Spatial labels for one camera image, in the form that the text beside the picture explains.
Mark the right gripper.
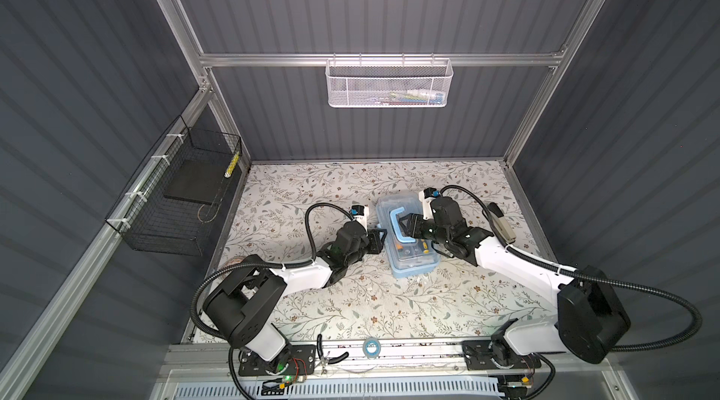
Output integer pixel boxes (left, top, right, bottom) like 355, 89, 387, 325
397, 213, 449, 247

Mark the blue plastic tool box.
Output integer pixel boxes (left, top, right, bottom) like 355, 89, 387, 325
376, 191, 440, 279

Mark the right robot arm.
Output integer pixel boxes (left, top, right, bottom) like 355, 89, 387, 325
394, 194, 631, 368

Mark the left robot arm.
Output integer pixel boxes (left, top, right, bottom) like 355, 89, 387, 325
202, 220, 387, 373

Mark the black stapler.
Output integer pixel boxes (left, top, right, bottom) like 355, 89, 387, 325
487, 202, 517, 245

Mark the blue tape roll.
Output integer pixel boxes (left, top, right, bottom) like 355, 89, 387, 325
363, 337, 382, 359

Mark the brown tape roll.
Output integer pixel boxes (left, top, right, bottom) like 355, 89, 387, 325
221, 257, 242, 267

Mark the yellow marker in basket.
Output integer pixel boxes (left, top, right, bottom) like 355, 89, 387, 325
224, 152, 241, 179

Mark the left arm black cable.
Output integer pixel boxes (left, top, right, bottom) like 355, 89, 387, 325
189, 201, 356, 400

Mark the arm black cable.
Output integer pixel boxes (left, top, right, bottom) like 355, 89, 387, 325
438, 184, 704, 353
189, 201, 356, 400

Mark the white wire mesh basket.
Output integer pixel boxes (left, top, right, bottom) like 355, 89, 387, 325
324, 57, 454, 108

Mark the black wire basket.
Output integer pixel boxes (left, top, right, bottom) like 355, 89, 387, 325
106, 118, 243, 257

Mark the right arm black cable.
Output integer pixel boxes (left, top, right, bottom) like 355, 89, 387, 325
438, 184, 704, 353

